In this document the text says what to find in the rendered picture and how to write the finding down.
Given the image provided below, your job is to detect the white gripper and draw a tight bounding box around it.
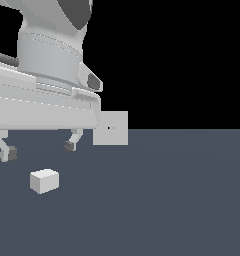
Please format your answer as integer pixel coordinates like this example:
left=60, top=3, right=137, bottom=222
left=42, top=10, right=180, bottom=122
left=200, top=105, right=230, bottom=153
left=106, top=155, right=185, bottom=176
left=0, top=60, right=102, bottom=164

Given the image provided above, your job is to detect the white charger block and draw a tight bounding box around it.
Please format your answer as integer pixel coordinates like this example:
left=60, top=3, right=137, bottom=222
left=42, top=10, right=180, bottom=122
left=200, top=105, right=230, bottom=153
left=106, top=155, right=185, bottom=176
left=29, top=168, right=60, bottom=195

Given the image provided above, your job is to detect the white square wall socket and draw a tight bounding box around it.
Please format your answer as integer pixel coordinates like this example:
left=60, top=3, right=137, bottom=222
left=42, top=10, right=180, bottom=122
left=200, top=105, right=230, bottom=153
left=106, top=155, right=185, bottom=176
left=92, top=110, right=129, bottom=146

